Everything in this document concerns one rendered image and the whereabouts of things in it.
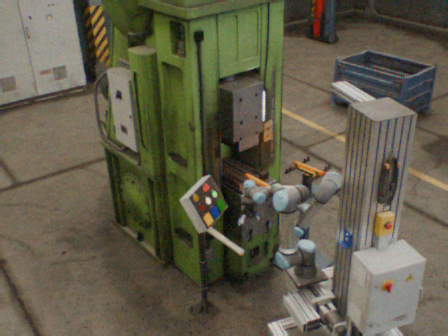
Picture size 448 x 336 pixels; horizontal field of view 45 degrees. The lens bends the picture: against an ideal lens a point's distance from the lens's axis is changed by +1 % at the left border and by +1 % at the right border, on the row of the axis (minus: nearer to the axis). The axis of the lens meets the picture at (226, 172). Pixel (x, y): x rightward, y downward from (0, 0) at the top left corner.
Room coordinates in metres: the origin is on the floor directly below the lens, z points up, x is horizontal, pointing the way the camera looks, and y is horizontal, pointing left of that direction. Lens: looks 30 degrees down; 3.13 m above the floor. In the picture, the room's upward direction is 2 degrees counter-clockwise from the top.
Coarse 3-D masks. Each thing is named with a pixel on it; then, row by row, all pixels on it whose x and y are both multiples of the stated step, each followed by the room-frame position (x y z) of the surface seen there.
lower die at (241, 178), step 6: (228, 162) 3.93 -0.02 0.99; (234, 162) 3.93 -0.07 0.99; (222, 168) 3.83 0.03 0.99; (228, 168) 3.83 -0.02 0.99; (240, 168) 3.82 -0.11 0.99; (246, 168) 3.81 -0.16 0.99; (228, 174) 3.74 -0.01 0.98; (234, 174) 3.72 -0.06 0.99; (240, 174) 3.71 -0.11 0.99; (252, 174) 3.71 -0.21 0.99; (228, 180) 3.68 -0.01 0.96; (234, 180) 3.65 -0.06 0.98; (240, 180) 3.63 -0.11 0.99; (234, 186) 3.62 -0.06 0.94; (240, 186) 3.58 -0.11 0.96
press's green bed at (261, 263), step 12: (252, 240) 3.58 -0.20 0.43; (264, 240) 3.68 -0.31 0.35; (228, 252) 3.66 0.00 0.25; (252, 252) 3.68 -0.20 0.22; (264, 252) 3.73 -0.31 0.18; (228, 264) 3.66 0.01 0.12; (240, 264) 3.54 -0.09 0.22; (252, 264) 3.61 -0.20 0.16; (264, 264) 3.68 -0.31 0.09; (240, 276) 3.54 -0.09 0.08; (252, 276) 3.59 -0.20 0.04
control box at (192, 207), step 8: (208, 176) 3.34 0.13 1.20; (200, 184) 3.23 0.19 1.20; (208, 184) 3.29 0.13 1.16; (192, 192) 3.13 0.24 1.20; (200, 192) 3.18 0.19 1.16; (208, 192) 3.24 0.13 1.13; (216, 192) 3.30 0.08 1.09; (184, 200) 3.07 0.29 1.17; (192, 200) 3.08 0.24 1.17; (200, 200) 3.13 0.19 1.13; (216, 200) 3.25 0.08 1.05; (184, 208) 3.07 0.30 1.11; (192, 208) 3.05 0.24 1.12; (208, 208) 3.14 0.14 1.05; (224, 208) 3.26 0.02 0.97; (192, 216) 3.05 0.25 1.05; (200, 216) 3.04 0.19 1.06; (200, 224) 3.02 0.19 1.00; (200, 232) 3.02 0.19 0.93
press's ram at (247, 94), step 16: (240, 80) 3.78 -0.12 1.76; (256, 80) 3.77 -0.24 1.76; (224, 96) 3.62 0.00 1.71; (240, 96) 3.59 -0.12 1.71; (256, 96) 3.69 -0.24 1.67; (224, 112) 3.62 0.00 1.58; (240, 112) 3.59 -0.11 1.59; (256, 112) 3.69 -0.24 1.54; (224, 128) 3.63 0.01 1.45; (240, 128) 3.58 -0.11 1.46; (256, 128) 3.69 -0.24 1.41
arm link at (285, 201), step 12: (276, 192) 2.70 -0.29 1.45; (288, 192) 2.68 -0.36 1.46; (300, 192) 2.69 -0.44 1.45; (276, 204) 2.67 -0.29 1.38; (288, 204) 2.63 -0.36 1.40; (288, 216) 2.64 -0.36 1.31; (288, 228) 2.63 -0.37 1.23; (288, 240) 2.63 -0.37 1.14; (288, 252) 2.61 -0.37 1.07; (288, 264) 2.58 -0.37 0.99
